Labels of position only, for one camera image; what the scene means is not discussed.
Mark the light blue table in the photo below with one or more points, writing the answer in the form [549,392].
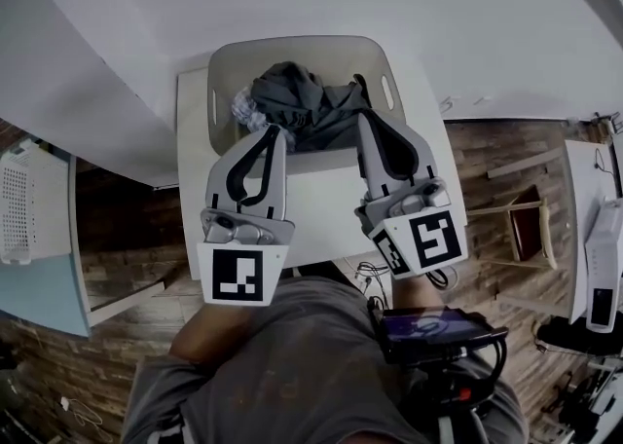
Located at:
[44,296]

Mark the person's right forearm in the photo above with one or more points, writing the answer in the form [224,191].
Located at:
[414,293]

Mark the white shelf board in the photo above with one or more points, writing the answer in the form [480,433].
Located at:
[126,298]

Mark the black chest-mounted phone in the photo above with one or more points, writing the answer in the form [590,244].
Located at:
[428,327]

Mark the black tripod equipment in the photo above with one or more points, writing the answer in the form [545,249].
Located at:
[579,349]

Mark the white side table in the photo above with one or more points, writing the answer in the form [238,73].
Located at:
[579,218]

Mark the wooden chair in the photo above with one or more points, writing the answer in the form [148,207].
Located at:
[525,228]

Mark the blue white plaid clothes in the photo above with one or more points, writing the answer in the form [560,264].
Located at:
[245,111]

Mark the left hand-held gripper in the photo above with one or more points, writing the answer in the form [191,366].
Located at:
[238,276]

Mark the dark grey garment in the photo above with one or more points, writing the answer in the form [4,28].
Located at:
[311,101]

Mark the white appliance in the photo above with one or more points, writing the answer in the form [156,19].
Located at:
[603,281]

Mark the black chest mount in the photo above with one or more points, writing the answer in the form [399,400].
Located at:
[452,398]

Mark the white power strip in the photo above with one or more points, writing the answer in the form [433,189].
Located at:
[611,124]

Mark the person's left forearm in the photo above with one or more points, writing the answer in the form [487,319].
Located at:
[209,330]

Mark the grey plastic laundry basket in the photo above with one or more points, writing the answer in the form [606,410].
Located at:
[292,50]

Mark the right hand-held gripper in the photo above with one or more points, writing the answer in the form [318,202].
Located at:
[428,237]

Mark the person's grey shirt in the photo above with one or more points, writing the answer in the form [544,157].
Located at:
[302,359]

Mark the white perforated basket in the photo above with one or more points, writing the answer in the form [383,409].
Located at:
[29,203]

